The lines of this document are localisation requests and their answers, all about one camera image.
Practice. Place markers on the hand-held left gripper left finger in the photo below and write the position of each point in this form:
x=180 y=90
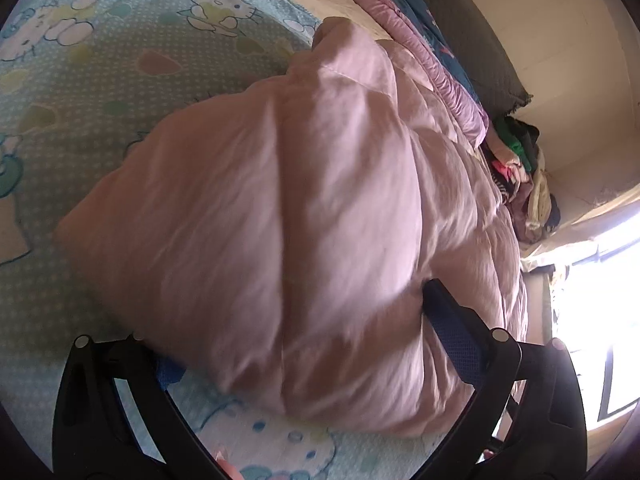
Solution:
x=167 y=372

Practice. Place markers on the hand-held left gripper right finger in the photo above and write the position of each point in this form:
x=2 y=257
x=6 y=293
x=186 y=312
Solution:
x=452 y=332

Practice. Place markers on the pink quilted comforter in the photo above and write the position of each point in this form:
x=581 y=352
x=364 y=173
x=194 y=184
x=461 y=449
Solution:
x=280 y=220

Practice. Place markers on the pile of mixed clothes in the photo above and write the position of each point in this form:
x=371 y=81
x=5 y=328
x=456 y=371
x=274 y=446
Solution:
x=520 y=170

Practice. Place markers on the cream curtain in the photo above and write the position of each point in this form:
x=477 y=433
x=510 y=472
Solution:
x=565 y=240

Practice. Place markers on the bright window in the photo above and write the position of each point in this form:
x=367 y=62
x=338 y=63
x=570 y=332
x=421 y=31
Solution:
x=600 y=320

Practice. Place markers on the blue cartoon printed bedsheet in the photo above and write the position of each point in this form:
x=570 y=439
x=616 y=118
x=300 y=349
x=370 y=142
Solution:
x=100 y=70

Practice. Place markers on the dark blue floral quilt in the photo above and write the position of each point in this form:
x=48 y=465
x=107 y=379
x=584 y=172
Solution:
x=400 y=15

